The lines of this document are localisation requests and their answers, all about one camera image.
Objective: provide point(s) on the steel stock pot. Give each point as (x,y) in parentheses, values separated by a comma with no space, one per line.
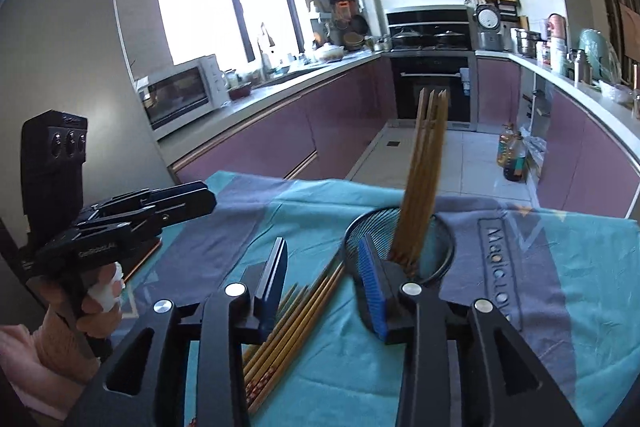
(527,42)

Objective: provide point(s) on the teal and grey tablecloth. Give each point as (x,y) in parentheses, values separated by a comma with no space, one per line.
(325,207)

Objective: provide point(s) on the yellow cooking oil bottle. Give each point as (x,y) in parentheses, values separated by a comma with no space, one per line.
(505,147)

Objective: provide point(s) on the hanging utensil rack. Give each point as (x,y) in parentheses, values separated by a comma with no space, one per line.
(347,19)

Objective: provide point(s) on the sink faucet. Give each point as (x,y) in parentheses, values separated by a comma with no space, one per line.
(265,44)

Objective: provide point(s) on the black built-in oven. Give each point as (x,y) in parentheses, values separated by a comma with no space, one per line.
(425,92)

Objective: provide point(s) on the dark sauce bottle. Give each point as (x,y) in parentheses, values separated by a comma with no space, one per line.
(515,162)

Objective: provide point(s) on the pink-sleeved left forearm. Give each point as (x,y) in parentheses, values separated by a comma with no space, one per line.
(35,382)

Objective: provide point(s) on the pile of red-ended wooden chopsticks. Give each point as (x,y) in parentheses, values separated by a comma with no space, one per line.
(300,317)

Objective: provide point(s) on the white casserole pot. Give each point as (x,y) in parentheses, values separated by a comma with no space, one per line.
(330,53)

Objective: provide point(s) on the silver rice cooker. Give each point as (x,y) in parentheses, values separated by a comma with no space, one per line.
(490,29)

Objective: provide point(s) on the steel vacuum flask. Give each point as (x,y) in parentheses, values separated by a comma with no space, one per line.
(581,67)

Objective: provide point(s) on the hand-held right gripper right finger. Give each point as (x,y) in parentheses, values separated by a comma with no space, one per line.
(372,292)

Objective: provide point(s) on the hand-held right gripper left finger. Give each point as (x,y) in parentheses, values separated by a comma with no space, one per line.
(272,287)

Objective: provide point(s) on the pale green plastic bag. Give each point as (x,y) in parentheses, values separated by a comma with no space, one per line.
(600,54)

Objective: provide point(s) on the pink thermos jug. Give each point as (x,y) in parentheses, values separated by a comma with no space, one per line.
(556,27)

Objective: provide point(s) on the black lidded wok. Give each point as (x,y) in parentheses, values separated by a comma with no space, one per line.
(410,38)
(452,38)

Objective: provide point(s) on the wooden slat screen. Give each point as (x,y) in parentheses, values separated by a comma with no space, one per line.
(617,17)

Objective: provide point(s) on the black range hood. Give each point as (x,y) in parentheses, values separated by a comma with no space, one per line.
(430,19)

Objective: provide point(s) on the dark red bowl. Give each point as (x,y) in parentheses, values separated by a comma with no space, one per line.
(240,91)

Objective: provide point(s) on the pink base cabinets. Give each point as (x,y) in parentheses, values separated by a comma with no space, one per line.
(580,147)
(280,132)

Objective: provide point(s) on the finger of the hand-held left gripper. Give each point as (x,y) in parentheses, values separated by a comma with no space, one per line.
(175,192)
(190,207)

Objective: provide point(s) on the white microwave oven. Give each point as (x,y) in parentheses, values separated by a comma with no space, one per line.
(190,92)

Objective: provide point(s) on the steel kettle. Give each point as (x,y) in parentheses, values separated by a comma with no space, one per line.
(381,44)

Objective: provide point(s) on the person's left hand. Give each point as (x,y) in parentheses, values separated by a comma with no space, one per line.
(100,307)

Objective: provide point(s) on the bunch of brown wooden chopsticks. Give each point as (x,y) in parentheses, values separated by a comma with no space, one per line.
(422,167)

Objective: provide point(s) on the black mesh chopstick holder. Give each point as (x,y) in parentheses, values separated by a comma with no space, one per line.
(432,232)

